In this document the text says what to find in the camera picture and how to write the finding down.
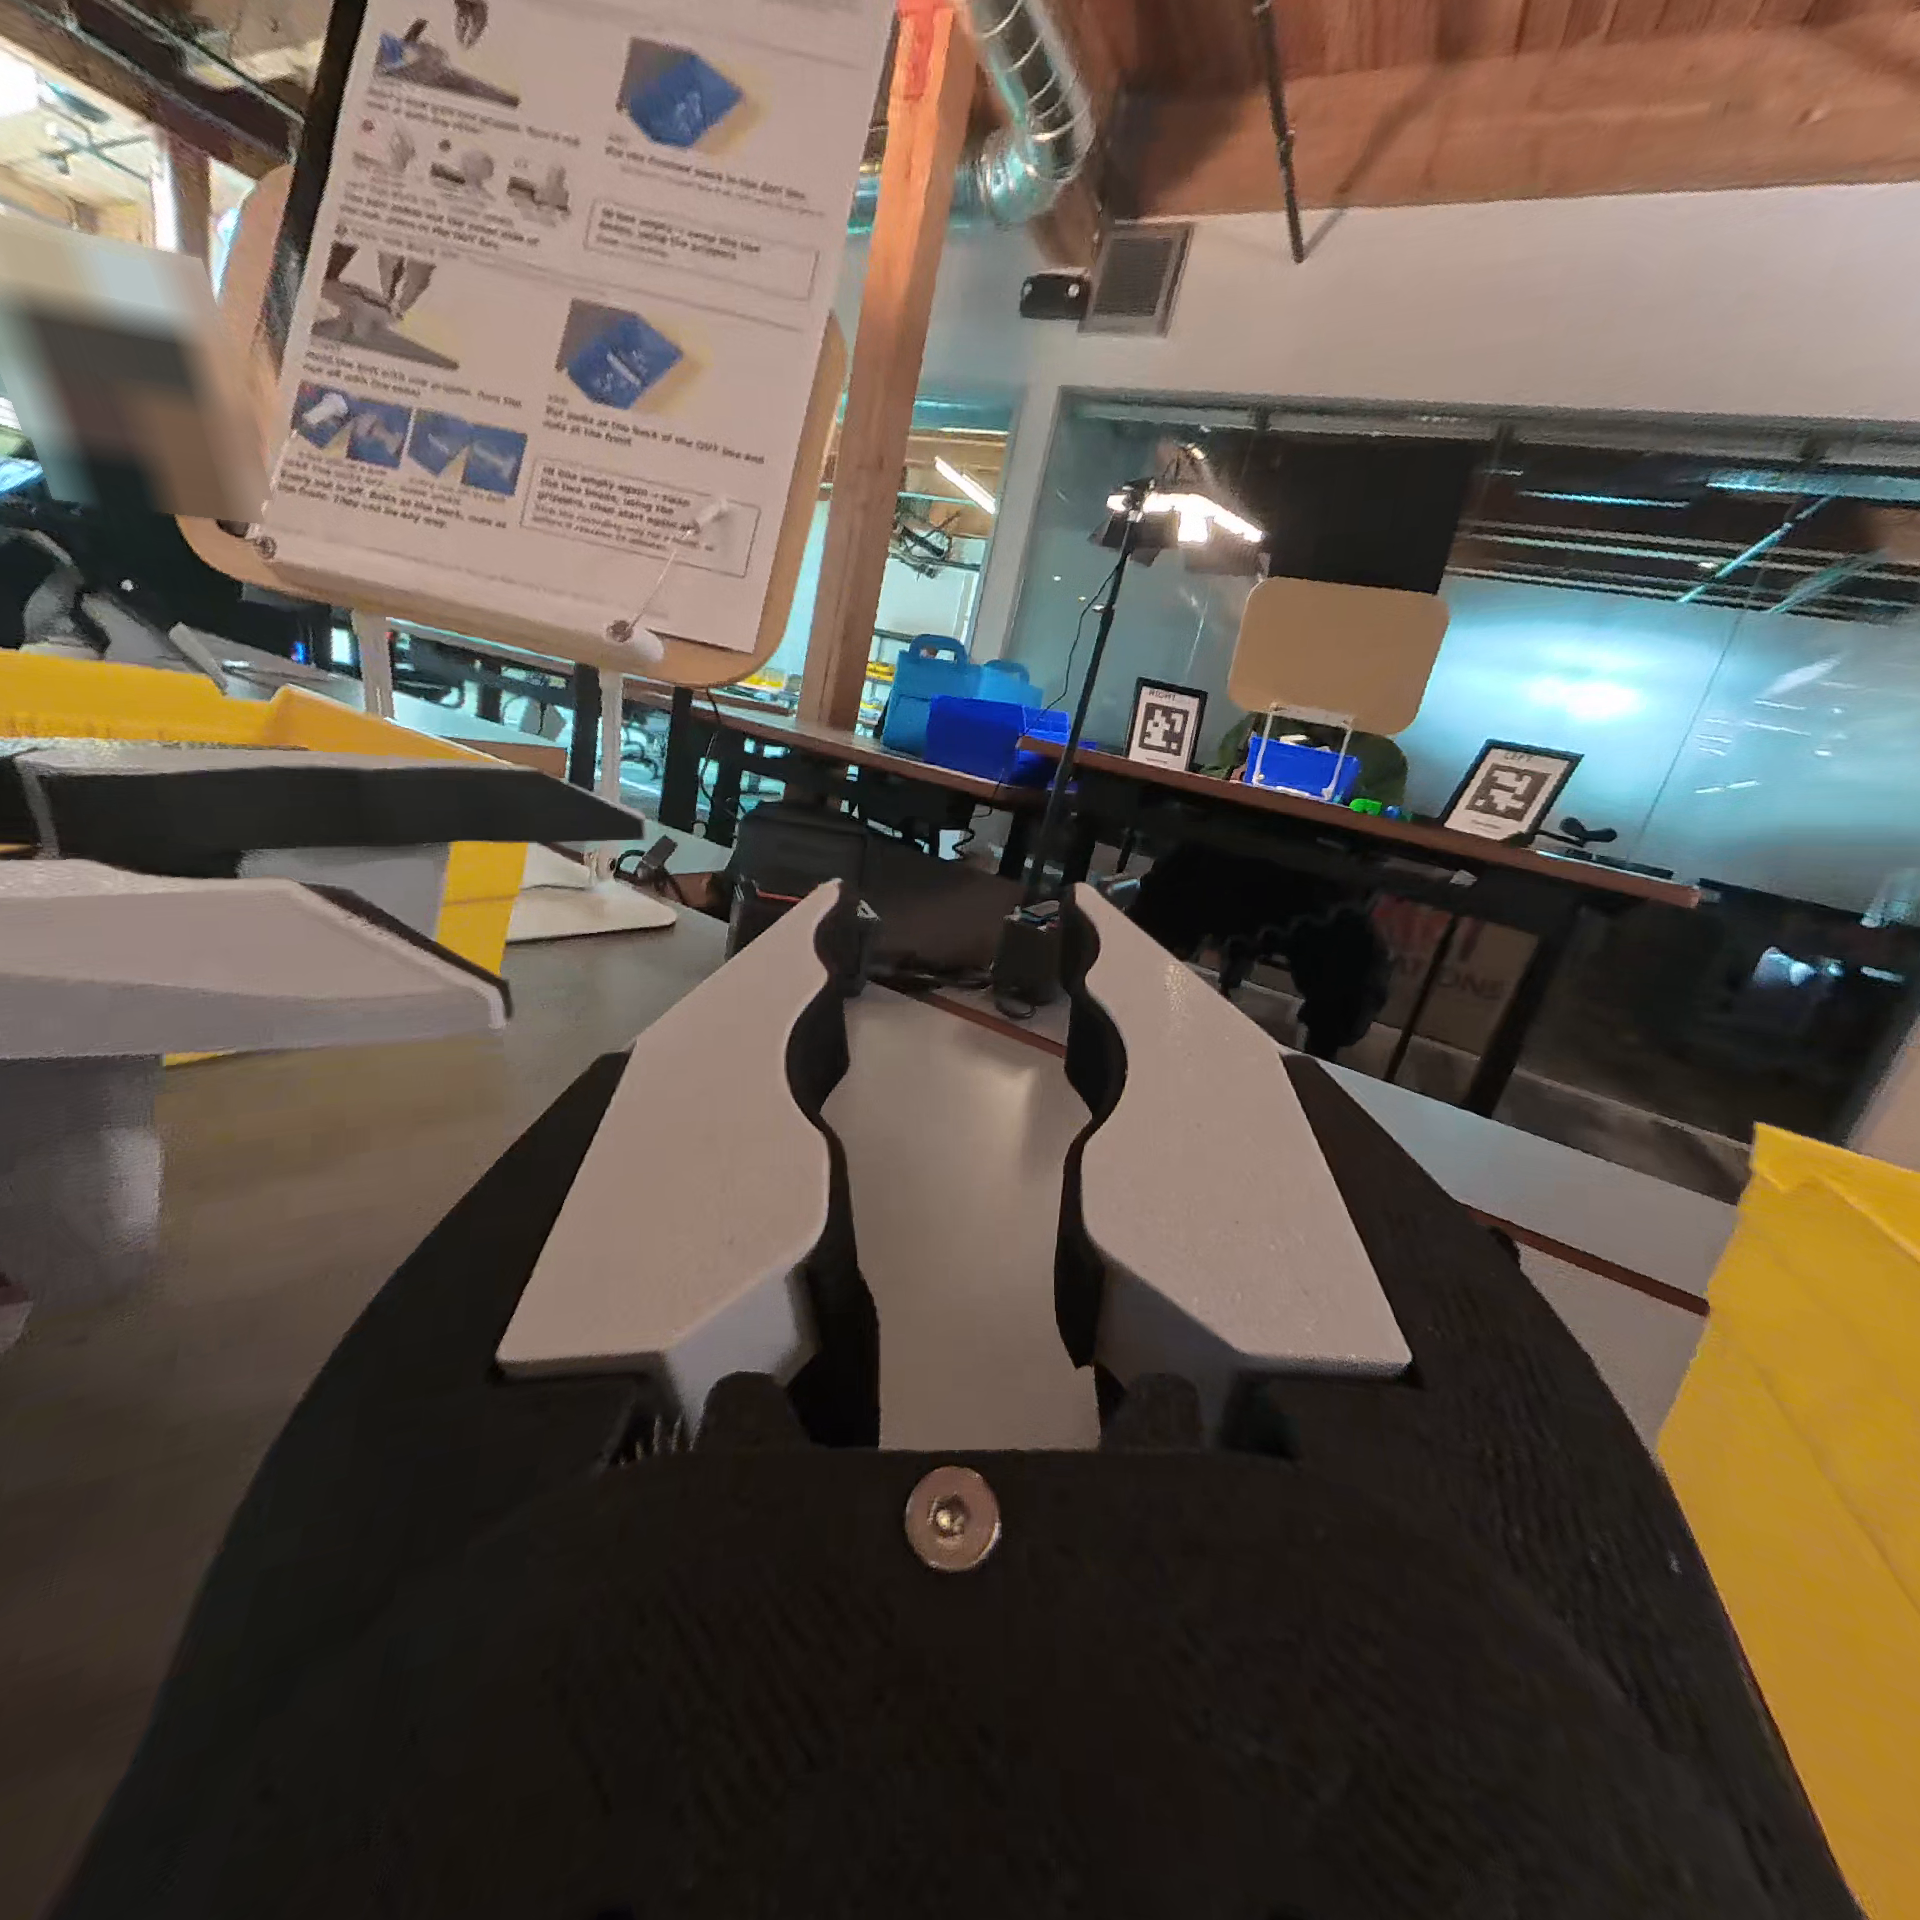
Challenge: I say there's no studio light on stand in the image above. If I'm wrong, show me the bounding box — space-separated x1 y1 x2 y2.
993 449 1265 1010

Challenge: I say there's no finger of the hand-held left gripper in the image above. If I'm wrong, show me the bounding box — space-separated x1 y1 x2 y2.
0 739 649 903
0 862 514 1311

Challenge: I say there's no glass partition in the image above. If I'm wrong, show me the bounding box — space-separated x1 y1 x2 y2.
1002 386 1920 1146

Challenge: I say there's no framed marker tag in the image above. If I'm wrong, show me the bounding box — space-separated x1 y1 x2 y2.
1122 680 1212 771
1441 739 1586 846

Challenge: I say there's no black hanging rod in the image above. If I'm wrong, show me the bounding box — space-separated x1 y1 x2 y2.
1247 0 1309 265

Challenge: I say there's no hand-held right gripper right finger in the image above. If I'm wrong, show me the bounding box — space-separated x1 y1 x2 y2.
1053 881 1415 1443

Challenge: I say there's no wooden support post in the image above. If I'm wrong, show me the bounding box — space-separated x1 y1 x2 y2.
799 0 980 732

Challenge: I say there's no wooden display board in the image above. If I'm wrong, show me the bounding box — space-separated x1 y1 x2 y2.
175 158 853 695

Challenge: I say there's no small blue plastic bin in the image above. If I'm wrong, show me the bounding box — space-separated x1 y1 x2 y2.
1242 736 1365 808

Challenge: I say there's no wall vent grille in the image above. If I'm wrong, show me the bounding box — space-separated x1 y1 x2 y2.
1077 219 1197 336

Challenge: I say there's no beige board on stand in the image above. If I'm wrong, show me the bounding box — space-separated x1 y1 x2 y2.
1227 576 1451 790

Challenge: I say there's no printed instruction sheet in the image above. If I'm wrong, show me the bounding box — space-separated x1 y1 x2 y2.
258 0 902 657

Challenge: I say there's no blue plastic tote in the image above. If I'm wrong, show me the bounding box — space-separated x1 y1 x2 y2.
882 633 1047 755

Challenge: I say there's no black electronic device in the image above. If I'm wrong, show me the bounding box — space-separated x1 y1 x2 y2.
727 802 1089 1010

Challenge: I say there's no white board stand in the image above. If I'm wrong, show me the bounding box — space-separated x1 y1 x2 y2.
348 609 682 947

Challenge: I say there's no silver ventilation duct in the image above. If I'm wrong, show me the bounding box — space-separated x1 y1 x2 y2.
961 0 1099 232

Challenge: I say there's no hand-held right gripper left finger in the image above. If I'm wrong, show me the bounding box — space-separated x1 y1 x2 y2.
491 881 884 1446

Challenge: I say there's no cardboard box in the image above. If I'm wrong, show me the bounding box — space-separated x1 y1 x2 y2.
1357 902 1548 1052

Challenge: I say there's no yellow plastic bin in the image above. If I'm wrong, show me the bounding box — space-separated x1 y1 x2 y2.
1654 1123 1920 1920
0 648 530 977

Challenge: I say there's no black office chair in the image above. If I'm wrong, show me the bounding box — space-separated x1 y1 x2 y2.
1132 849 1397 1059

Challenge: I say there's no wooden office desk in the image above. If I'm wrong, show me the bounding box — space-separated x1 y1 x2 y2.
1020 736 1715 1121
622 681 1052 857

